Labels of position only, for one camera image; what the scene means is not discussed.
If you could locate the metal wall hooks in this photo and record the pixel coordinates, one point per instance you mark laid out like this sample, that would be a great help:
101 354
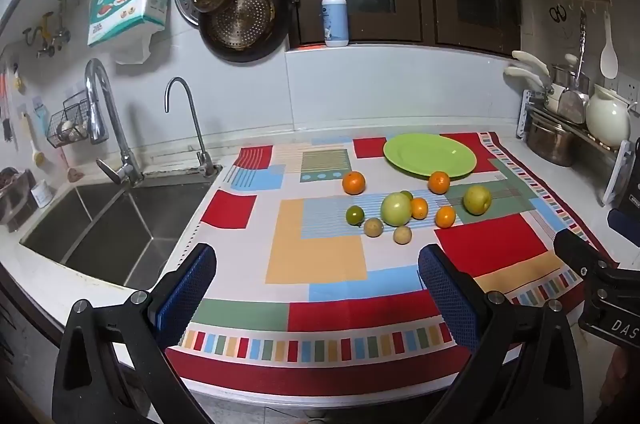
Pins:
47 33

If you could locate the stainless steel double sink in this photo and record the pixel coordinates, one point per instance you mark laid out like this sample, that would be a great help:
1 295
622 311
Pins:
100 229

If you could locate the black scissors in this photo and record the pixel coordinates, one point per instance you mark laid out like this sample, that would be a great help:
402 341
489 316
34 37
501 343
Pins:
556 13

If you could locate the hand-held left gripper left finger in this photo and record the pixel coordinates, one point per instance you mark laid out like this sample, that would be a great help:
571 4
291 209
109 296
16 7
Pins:
187 294

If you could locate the large chrome faucet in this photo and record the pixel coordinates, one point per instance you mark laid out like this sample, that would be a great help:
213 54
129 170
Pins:
102 103

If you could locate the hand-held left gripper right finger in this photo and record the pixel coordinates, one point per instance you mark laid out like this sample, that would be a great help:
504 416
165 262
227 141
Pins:
447 299

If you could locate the green plate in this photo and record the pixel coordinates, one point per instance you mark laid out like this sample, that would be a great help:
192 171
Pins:
425 153

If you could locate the large green apple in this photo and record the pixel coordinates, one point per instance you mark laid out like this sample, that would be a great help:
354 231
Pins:
396 209

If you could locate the small white cup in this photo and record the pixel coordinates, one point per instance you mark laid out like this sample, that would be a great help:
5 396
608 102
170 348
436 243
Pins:
42 196

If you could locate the steel strainer ladle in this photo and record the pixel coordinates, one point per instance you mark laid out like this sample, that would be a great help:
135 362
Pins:
574 103

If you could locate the orange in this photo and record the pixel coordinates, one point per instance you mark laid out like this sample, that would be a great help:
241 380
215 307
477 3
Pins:
445 217
439 182
353 183
419 208

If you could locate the colourful patchwork tablecloth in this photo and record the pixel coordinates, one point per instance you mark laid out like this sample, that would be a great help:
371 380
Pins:
320 254

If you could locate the stainless steel pot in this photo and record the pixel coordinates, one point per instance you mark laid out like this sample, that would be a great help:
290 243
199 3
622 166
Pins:
550 141

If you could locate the small green tangerine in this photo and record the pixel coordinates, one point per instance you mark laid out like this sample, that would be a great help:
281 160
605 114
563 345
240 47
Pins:
406 194

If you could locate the blue pump soap bottle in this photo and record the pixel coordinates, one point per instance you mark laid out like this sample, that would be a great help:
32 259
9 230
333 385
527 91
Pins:
335 18

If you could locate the slim gooseneck faucet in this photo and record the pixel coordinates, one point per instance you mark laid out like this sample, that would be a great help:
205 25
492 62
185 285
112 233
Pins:
196 128

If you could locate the white metal dish rack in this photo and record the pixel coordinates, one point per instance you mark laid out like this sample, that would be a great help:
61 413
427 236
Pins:
617 174

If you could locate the yellow-green pear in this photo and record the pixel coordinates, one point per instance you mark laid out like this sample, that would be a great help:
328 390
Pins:
476 200

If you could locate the white rice spoon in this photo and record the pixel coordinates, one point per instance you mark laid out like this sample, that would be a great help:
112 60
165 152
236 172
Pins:
608 53

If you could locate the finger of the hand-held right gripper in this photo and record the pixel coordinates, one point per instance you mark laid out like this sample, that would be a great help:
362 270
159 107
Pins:
575 249
625 224

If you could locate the white ceramic pitcher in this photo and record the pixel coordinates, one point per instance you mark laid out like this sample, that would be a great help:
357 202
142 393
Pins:
606 118

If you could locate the yellow dish brush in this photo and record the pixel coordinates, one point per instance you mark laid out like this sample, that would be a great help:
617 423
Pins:
36 153

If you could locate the tan round fruit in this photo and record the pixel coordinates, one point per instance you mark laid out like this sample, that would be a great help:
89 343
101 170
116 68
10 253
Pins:
373 227
402 234

